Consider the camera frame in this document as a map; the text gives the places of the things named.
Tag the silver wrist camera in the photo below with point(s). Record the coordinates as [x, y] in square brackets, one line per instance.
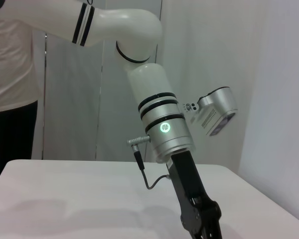
[218, 109]

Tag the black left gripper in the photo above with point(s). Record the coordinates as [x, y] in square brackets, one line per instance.
[189, 189]

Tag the person in white shirt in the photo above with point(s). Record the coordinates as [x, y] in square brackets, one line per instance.
[10, 62]

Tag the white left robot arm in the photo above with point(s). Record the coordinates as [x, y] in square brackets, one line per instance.
[154, 87]

